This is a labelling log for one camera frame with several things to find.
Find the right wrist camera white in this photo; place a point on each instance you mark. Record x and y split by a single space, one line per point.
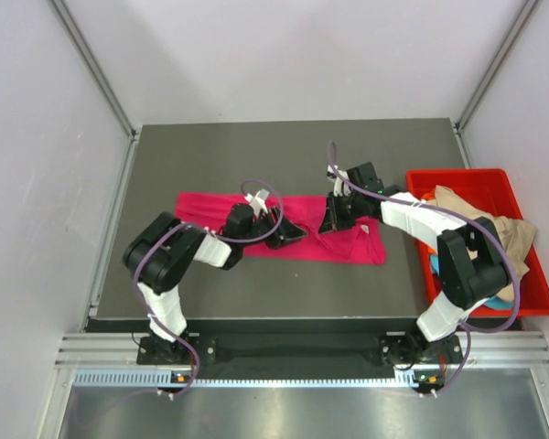
338 177

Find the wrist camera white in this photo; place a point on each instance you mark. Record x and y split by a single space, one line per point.
257 202
338 177

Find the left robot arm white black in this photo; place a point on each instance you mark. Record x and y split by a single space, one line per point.
158 258

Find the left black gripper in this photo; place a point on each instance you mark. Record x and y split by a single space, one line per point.
288 233

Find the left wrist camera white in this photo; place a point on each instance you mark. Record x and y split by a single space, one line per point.
257 202

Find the red plastic bin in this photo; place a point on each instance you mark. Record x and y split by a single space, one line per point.
487 193

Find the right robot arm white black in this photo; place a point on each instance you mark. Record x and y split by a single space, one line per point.
401 210

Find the slotted cable duct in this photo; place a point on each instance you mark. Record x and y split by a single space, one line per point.
170 379

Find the orange t shirt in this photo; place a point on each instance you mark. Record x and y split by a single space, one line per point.
430 198

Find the beige t shirt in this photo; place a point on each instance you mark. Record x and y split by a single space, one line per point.
473 264

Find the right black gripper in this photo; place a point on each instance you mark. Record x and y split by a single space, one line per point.
333 221

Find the blue t shirt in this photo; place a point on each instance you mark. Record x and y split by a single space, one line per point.
494 302

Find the aluminium frame rail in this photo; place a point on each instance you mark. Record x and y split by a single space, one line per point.
511 349

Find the pink t shirt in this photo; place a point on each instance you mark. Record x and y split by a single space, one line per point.
361 244

